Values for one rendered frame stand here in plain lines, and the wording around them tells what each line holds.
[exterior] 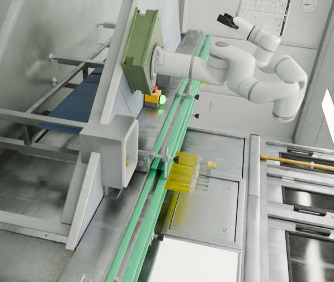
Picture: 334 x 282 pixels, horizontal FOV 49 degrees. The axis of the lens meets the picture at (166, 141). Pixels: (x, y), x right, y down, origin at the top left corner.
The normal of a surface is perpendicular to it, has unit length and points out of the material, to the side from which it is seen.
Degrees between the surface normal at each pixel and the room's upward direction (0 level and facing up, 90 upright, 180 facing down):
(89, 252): 90
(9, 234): 90
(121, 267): 90
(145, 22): 90
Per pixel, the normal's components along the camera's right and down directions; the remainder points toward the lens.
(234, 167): 0.06, -0.83
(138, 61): -0.08, -0.31
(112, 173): -0.21, 0.53
